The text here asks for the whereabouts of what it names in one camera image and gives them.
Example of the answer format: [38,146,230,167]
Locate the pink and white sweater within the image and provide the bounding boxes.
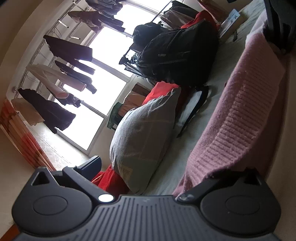
[173,11,285,197]

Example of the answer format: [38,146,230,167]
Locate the hanging clothes on rack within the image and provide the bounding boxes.
[10,0,200,135]

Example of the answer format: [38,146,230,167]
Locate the red pillow at headboard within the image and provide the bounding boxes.
[91,165,130,198]

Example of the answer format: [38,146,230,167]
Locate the green plaid bed blanket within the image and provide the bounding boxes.
[143,1,265,196]

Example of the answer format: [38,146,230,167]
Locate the paperback book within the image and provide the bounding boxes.
[218,9,245,42]

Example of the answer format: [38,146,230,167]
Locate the grey pillow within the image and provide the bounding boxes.
[109,88,181,195]

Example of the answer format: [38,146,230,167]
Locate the left pink curtain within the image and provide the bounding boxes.
[1,98,56,171]

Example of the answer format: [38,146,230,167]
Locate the black backpack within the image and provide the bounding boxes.
[136,19,220,139]

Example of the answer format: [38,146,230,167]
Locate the red quilt behind backpack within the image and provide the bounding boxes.
[141,10,220,106]

